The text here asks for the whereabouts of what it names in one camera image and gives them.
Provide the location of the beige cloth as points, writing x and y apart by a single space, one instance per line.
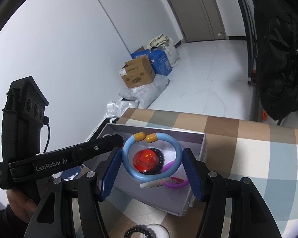
159 41

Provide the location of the blue Jordan shoe box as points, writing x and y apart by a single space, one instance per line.
70 176

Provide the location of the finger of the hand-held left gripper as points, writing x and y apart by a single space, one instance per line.
99 147

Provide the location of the orange object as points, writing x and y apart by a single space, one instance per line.
265 114

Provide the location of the black backpack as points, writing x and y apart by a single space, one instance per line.
275 54

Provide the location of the brown cardboard box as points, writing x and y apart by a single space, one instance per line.
139 74

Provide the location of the blue cardboard box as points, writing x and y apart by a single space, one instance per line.
162 64

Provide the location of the white woven sack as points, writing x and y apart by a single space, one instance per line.
173 55

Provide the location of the grey plastic mailer bag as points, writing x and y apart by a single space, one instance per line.
128 94
151 91

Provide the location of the person's left hand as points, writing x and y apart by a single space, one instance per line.
19 203

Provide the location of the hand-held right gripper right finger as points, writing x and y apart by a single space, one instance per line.
193 176

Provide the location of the black metal rack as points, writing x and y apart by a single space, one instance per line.
249 29

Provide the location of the checkered tablecloth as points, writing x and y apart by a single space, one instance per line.
238 153

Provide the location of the red round badge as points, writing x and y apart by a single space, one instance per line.
145 162

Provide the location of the grey cardboard box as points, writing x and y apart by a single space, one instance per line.
151 198

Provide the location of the silver plastic package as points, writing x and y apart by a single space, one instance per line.
121 107

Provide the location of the grey door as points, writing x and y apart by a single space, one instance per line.
196 12

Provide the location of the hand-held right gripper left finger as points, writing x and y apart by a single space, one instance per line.
111 176

